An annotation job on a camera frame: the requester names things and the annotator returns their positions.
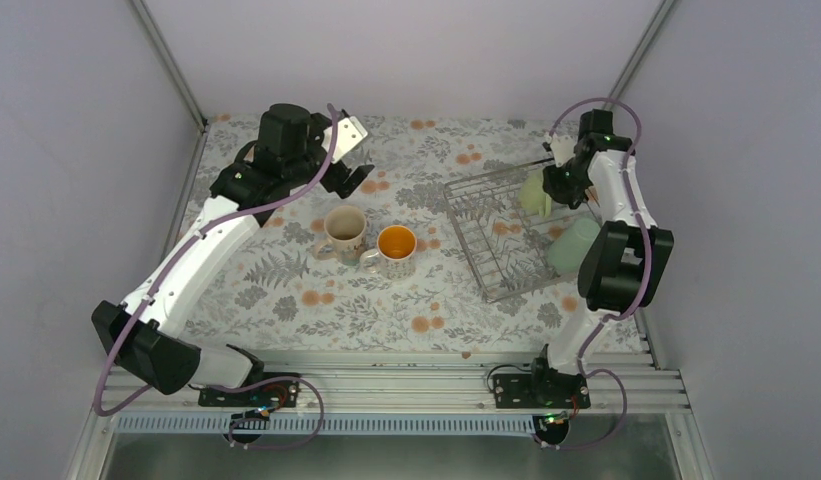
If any light green mug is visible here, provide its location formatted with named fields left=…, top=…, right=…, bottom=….
left=518, top=170, right=553, bottom=218

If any beige pineapple mug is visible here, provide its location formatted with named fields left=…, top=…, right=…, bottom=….
left=311, top=205, right=368, bottom=266

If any metal wire dish rack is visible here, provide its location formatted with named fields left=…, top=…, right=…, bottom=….
left=443, top=158, right=600, bottom=303

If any white iridescent patterned mug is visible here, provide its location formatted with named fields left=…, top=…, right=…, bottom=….
left=359, top=225, right=417, bottom=282

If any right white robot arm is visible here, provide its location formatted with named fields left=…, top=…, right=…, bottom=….
left=527, top=109, right=674, bottom=408

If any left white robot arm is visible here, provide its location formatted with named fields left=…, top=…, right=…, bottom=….
left=91, top=103, right=373, bottom=405

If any mint green tumbler cup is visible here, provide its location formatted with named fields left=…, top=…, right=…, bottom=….
left=546, top=218, right=601, bottom=275

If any floral tablecloth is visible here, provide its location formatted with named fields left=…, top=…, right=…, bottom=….
left=185, top=116, right=580, bottom=353

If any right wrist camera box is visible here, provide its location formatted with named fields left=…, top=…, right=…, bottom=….
left=543, top=133, right=578, bottom=167

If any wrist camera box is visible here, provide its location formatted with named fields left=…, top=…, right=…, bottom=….
left=543, top=133, right=578, bottom=167
left=322, top=110, right=369, bottom=164

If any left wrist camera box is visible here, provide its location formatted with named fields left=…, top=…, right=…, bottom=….
left=322, top=110, right=369, bottom=164

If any left corner aluminium post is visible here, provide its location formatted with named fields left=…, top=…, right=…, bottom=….
left=127, top=0, right=208, bottom=132

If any corner aluminium post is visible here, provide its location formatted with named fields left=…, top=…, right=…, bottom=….
left=607, top=0, right=678, bottom=100
left=127, top=0, right=208, bottom=132

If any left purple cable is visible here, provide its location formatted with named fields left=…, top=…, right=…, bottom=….
left=91, top=102, right=342, bottom=452

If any right corner aluminium post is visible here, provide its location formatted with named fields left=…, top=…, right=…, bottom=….
left=607, top=0, right=678, bottom=100

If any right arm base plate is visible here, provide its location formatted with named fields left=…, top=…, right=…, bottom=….
left=492, top=373, right=591, bottom=410

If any aluminium rail frame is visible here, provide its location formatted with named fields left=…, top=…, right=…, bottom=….
left=91, top=351, right=693, bottom=415

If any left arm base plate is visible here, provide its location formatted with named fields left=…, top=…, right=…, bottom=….
left=198, top=372, right=300, bottom=410

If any grey slotted cable duct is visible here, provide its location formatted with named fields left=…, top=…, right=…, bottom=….
left=113, top=412, right=535, bottom=437

